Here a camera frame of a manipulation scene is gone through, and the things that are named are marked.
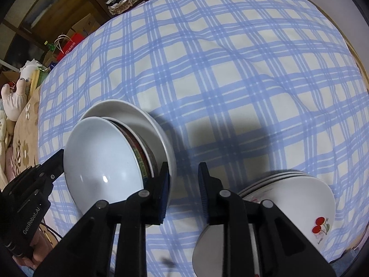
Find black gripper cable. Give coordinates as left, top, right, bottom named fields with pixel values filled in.
left=37, top=222, right=63, bottom=243

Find brown floral blanket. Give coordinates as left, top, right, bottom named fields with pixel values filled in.
left=0, top=91, right=62, bottom=254

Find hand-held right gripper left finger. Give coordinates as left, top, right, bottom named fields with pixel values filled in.
left=33, top=162, right=170, bottom=277

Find white plush toy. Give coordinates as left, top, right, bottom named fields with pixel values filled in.
left=1, top=60, right=40, bottom=120

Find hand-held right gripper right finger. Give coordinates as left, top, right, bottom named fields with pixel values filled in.
left=198, top=162, right=338, bottom=277

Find red paper bag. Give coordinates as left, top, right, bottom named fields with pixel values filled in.
left=56, top=33, right=86, bottom=61

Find small dark red patterned bowl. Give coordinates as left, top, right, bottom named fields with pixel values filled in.
left=115, top=120, right=159, bottom=180

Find white cherry print plate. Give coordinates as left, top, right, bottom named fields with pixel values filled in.
left=193, top=175, right=336, bottom=277
left=238, top=171, right=309, bottom=197
left=239, top=173, right=318, bottom=199

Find person's left hand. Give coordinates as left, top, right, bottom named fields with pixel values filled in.
left=30, top=228, right=57, bottom=268

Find wooden cabinet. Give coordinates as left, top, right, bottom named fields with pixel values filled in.
left=0, top=0, right=122, bottom=73

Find blue plaid cloth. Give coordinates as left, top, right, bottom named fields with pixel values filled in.
left=37, top=0, right=369, bottom=266

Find cardboard box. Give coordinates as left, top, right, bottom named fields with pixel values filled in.
left=71, top=13, right=101, bottom=37

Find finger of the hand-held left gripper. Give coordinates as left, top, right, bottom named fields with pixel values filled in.
left=38, top=148, right=65, bottom=184

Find large white bowl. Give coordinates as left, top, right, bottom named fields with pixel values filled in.
left=79, top=99, right=177, bottom=227

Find small bright red bowl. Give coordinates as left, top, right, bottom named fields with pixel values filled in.
left=63, top=117, right=152, bottom=213

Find yellow green cushion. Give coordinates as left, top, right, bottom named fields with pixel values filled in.
left=29, top=68, right=50, bottom=93

